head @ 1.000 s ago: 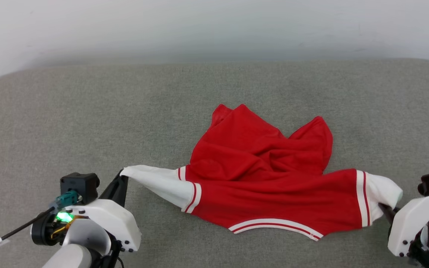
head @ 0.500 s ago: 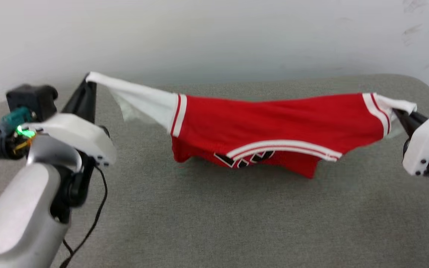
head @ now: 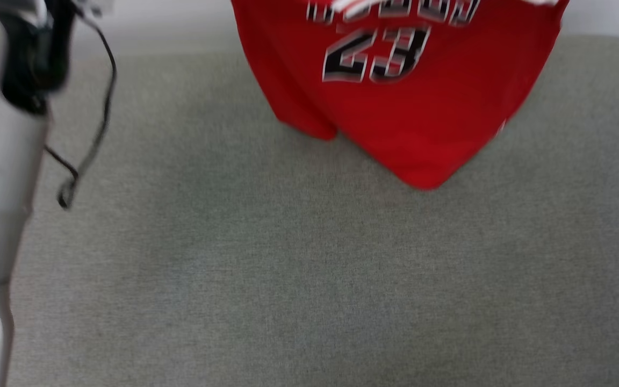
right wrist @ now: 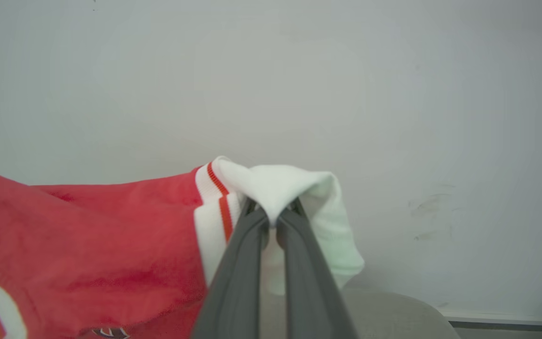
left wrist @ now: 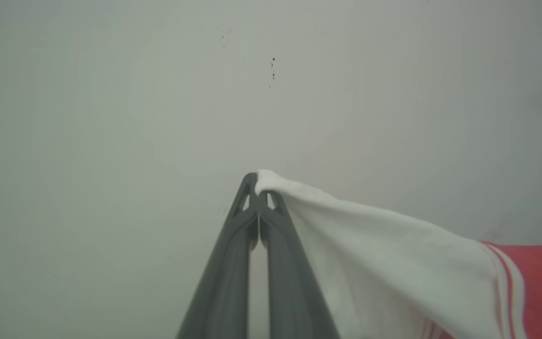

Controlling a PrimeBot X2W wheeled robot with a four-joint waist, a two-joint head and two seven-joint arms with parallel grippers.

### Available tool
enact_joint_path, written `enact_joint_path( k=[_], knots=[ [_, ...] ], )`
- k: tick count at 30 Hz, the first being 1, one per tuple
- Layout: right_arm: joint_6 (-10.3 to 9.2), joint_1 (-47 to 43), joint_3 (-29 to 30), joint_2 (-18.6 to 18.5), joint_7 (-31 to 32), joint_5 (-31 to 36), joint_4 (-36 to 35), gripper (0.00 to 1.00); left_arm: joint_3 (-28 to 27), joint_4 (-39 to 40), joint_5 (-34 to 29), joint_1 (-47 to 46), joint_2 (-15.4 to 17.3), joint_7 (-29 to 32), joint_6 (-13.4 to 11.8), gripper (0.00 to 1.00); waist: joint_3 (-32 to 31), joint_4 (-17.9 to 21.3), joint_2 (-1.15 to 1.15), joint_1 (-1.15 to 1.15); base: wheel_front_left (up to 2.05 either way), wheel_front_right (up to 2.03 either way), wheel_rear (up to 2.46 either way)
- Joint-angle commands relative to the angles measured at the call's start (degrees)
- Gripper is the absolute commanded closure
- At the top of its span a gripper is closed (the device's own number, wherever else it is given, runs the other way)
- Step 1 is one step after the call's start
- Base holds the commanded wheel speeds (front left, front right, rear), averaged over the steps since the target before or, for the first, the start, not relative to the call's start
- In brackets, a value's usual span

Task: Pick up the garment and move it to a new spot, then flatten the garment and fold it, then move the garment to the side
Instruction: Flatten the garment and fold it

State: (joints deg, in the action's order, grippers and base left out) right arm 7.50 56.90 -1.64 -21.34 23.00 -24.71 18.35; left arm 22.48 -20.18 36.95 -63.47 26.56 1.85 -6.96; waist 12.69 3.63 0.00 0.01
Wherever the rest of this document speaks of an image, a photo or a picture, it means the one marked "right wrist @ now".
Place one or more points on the white baseboard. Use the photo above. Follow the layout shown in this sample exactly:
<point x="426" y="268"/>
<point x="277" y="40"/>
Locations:
<point x="501" y="318"/>

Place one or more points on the red cloth garment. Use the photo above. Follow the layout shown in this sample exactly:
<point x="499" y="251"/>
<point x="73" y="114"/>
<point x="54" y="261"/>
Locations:
<point x="87" y="245"/>

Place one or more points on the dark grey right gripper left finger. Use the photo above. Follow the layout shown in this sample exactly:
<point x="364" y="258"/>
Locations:
<point x="238" y="292"/>

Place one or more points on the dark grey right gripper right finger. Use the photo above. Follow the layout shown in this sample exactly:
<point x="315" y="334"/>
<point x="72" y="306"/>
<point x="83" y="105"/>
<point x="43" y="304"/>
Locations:
<point x="308" y="292"/>

